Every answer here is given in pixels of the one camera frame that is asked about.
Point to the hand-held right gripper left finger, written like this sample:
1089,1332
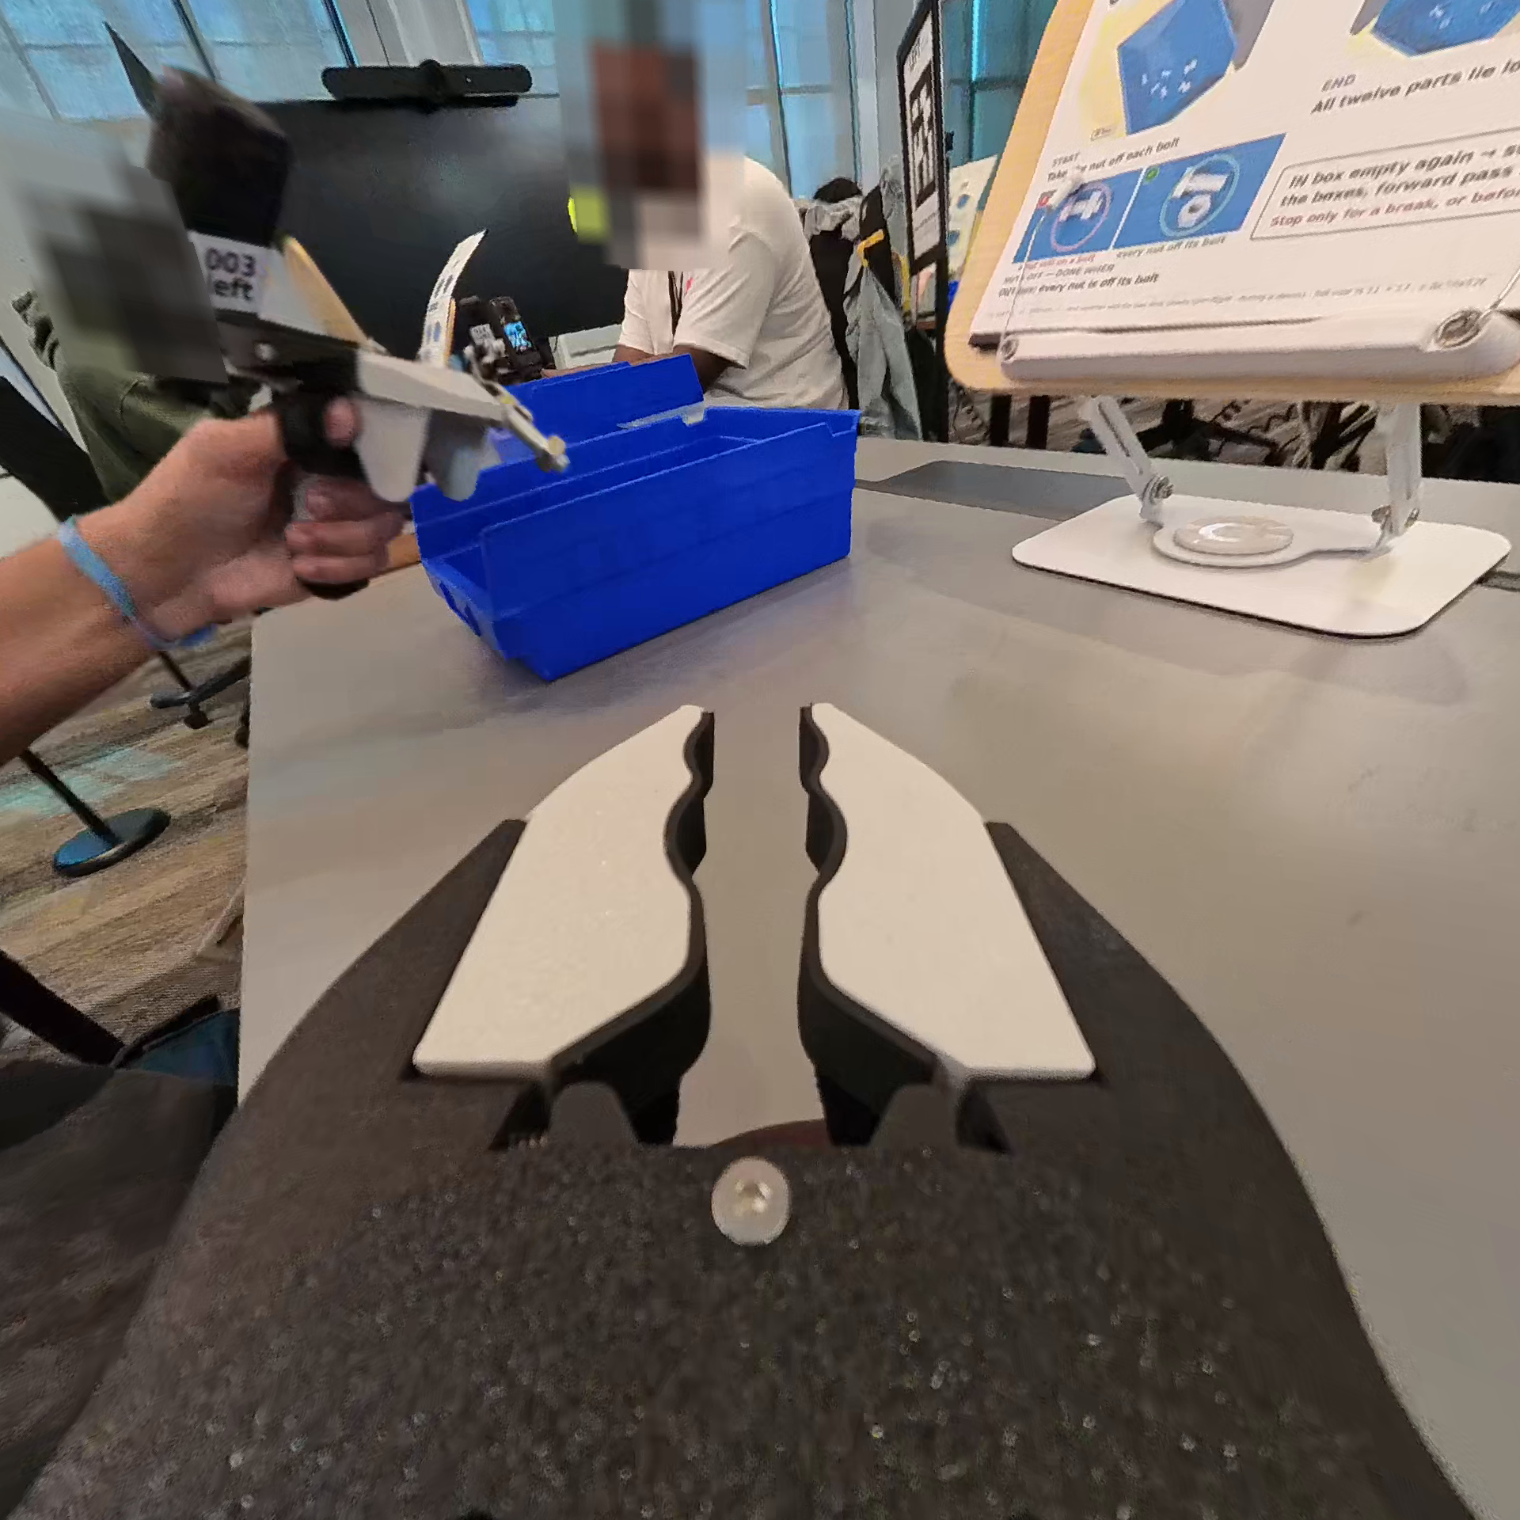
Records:
558,938

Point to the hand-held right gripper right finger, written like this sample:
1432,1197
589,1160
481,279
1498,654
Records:
938,938

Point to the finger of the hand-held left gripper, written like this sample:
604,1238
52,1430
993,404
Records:
428,386

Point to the steel hex bolt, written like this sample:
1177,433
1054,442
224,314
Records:
549,453

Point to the blue plastic bin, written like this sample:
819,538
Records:
605,386
665,547

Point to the person's left forearm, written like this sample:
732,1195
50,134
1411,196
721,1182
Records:
61,641

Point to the grey desk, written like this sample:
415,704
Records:
1069,771

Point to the person's left hand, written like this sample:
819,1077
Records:
225,524

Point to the printed instruction sheet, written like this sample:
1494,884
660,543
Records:
1248,178
450,297

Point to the wooden document stand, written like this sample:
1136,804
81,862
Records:
327,297
1259,581

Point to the large black screen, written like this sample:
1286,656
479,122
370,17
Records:
415,201

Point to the grey metal tray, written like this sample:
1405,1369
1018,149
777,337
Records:
665,415

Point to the blue wristband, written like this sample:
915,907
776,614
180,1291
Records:
108,581

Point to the hanging denim jacket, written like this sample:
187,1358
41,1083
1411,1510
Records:
879,344

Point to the black round-base stand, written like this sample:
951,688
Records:
113,846

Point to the tall marker sign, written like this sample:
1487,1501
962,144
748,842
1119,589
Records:
920,131

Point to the black camera bar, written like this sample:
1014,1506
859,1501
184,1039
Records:
428,84

